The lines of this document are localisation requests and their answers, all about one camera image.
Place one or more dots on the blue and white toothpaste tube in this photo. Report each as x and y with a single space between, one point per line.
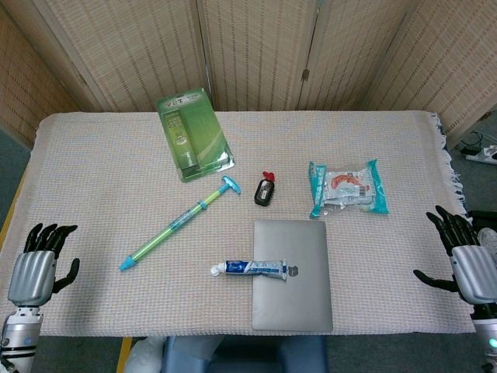
248 268

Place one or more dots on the pale woven tablecloth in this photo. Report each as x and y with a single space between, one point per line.
97 186

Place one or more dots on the woven folding screen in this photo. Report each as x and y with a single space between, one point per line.
252 50

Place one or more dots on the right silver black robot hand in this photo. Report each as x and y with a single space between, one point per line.
473 272

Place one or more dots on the white robot body shell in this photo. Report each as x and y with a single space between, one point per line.
145 357

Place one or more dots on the blue seat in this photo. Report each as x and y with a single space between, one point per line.
248 355

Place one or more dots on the green blister pack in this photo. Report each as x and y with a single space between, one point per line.
196 136

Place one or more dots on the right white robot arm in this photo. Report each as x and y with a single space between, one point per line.
487 334

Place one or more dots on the silver laptop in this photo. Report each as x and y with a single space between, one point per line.
291 303

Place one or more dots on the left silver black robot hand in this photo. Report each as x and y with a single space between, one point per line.
33 274

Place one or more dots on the green and blue water syringe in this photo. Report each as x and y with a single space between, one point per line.
174 224

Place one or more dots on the teal clear snack packet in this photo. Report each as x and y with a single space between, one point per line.
349 188

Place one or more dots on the white power strip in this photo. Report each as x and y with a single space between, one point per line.
481 154

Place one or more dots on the small black bottle red cap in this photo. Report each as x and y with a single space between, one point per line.
265 192

